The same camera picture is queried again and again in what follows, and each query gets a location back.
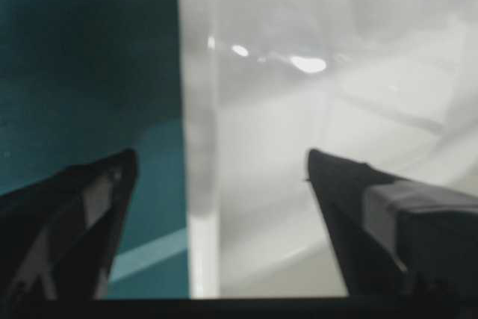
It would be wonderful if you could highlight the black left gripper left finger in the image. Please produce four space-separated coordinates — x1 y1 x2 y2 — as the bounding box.
1 149 137 300

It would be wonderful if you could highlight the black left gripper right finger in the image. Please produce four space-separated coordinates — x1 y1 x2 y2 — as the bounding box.
307 149 477 297

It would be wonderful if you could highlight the white plastic case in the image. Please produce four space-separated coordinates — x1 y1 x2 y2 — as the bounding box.
179 0 477 299

